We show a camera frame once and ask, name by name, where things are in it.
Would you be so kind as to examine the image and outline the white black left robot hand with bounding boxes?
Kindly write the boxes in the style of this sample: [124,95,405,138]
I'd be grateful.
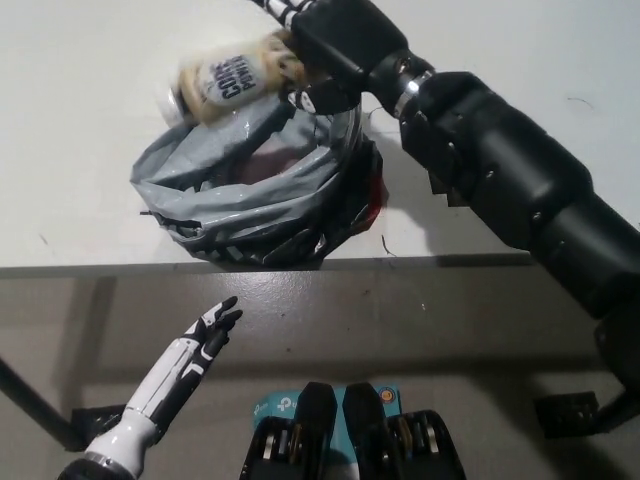
[123,296,245,427]

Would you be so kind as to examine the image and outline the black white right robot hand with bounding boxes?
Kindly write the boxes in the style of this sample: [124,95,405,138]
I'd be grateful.
[251,0,432,117]

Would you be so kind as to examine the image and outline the beige protein shake bottle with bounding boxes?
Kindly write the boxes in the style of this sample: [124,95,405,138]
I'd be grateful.
[167,29,307,127]

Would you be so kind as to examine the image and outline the pink item inside bag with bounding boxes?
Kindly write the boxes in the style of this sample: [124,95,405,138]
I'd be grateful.
[242,148,302,182]

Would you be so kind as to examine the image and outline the grey plastic bag bin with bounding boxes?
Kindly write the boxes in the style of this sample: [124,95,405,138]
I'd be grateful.
[128,92,387,265]

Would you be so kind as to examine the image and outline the black floor tape patch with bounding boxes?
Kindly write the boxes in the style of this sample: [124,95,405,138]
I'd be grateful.
[532,391,617,440]
[69,407,127,451]

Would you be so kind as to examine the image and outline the black ribbed robot body block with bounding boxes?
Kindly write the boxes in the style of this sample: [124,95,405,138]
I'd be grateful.
[343,382,467,480]
[241,382,342,480]

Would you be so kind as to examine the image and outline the black table leg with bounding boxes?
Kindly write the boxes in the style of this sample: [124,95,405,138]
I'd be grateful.
[0,354,72,451]

